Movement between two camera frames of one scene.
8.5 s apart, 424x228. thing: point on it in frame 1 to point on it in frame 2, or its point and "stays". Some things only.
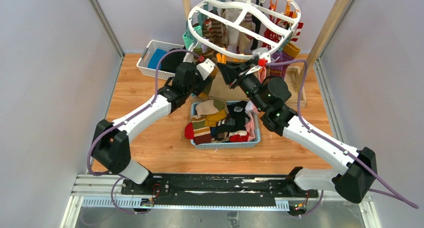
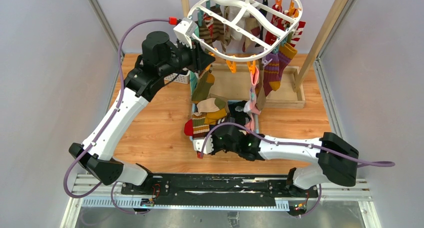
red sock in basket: [189, 131] stays
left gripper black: [202, 84] to [199, 59]
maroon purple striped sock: [289, 53] stays
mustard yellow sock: [210, 120] stays
